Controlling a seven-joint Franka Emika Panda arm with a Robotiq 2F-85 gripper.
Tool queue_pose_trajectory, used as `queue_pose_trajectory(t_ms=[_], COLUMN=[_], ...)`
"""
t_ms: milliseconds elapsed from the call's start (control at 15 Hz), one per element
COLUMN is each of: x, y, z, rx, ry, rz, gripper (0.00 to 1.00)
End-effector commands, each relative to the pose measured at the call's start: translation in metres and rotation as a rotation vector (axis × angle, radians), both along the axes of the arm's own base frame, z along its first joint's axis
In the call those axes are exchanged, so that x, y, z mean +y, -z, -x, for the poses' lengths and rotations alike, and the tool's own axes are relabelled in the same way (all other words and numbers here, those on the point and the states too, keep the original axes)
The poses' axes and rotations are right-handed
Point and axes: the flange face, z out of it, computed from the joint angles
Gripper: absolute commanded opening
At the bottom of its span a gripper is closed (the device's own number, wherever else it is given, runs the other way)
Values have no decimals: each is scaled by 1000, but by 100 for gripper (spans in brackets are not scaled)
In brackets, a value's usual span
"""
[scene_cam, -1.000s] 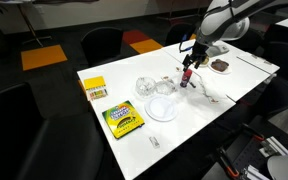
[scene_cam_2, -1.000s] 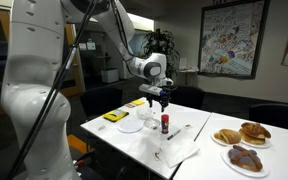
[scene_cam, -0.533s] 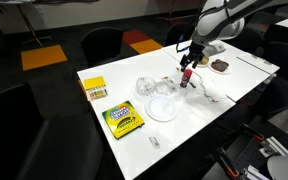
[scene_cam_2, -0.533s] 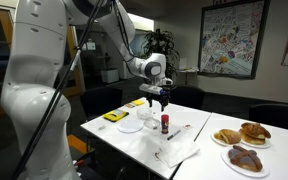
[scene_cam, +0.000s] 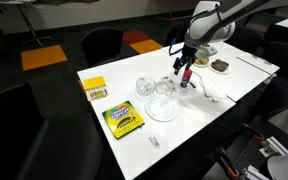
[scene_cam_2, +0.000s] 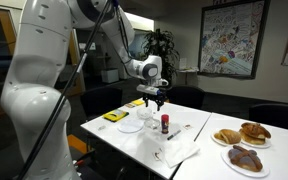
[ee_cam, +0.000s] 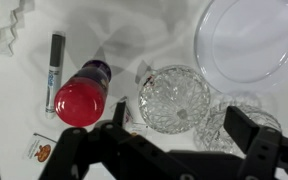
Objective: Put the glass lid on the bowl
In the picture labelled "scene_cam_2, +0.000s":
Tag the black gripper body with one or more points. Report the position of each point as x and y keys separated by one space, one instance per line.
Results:
x=154 y=95

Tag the clear glass lid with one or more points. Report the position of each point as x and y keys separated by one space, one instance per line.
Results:
x=151 y=123

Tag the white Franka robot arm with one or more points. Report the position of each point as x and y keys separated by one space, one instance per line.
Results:
x=34 y=100

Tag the clear glass bowl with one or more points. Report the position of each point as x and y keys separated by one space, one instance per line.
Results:
x=144 y=112

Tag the clear plastic lid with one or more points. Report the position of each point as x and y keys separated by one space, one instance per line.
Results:
x=130 y=126

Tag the small yellow marker box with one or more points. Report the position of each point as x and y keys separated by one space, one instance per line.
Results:
x=135 y=103

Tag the red spray can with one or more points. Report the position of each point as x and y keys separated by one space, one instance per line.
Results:
x=165 y=123

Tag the black office chair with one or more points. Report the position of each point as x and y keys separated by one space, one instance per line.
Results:
x=277 y=116
x=100 y=100
x=185 y=96

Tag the black marker pen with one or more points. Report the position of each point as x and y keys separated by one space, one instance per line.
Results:
x=174 y=134

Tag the yellow black box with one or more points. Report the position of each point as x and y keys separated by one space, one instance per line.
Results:
x=115 y=115

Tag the small candy wrapper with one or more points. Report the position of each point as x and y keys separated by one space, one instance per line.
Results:
x=156 y=156
x=187 y=126

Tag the small side table with papers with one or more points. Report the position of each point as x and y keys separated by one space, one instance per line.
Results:
x=187 y=71

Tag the white storage box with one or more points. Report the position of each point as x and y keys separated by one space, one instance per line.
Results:
x=110 y=75

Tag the green potted plant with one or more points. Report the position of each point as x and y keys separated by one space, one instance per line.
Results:
x=160 y=50

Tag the white paper sheet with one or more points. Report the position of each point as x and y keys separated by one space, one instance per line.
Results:
x=179 y=150

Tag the white plate under tan pastry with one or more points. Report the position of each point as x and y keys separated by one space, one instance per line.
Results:
x=217 y=142

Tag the tan folded pastry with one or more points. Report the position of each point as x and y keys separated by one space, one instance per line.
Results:
x=229 y=136

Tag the black slanted tripod pole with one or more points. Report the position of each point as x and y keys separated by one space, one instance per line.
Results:
x=60 y=100

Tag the white plate under chocolate bun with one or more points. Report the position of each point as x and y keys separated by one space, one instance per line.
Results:
x=226 y=164

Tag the large framed map poster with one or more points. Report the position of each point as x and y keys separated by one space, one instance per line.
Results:
x=232 y=38

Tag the brown crossed bread bun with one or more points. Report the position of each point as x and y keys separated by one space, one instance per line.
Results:
x=254 y=132

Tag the chocolate crossed bread bun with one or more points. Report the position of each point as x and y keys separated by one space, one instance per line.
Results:
x=245 y=158

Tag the white plate under brown bun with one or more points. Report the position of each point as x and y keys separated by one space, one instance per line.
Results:
x=262 y=145

